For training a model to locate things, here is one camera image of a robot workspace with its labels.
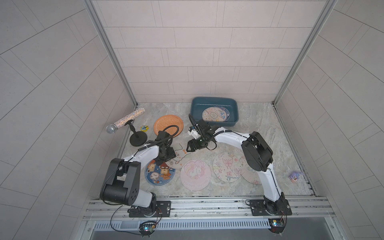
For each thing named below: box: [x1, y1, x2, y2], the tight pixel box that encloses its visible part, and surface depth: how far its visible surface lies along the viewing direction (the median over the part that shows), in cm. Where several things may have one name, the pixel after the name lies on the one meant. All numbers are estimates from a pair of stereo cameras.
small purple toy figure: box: [288, 171, 302, 183], surface depth 80 cm
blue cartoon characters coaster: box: [144, 159, 176, 186], surface depth 84 cm
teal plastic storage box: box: [190, 96, 239, 127], surface depth 113 cm
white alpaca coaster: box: [166, 143, 192, 169], surface depth 90 cm
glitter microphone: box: [106, 107, 146, 134], surface depth 79 cm
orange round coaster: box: [153, 114, 184, 138], surface depth 107 cm
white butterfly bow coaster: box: [213, 152, 243, 183], surface depth 86 cm
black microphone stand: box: [124, 119, 148, 147], surface depth 97 cm
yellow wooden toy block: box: [140, 125, 150, 132], surface depth 101 cm
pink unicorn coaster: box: [180, 159, 212, 191], surface depth 84 cm
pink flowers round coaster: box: [202, 106, 227, 122], surface depth 111 cm
